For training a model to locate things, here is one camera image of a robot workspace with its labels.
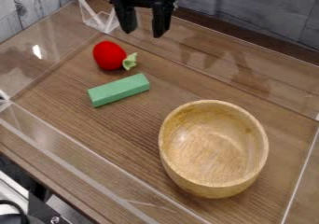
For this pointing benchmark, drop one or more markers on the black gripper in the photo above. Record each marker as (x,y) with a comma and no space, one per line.
(161,11)

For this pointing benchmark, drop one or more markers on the green rectangular block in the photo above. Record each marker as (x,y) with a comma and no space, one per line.
(119,89)

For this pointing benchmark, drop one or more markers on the clear acrylic tray enclosure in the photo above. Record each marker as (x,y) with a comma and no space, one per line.
(95,154)

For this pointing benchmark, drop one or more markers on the red plush fruit green stem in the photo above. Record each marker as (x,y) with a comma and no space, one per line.
(111,56)

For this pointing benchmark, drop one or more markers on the light wooden bowl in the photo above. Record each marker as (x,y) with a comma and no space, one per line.
(214,148)

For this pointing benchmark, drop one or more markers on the black bracket bottom left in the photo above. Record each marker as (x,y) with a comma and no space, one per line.
(40,212)

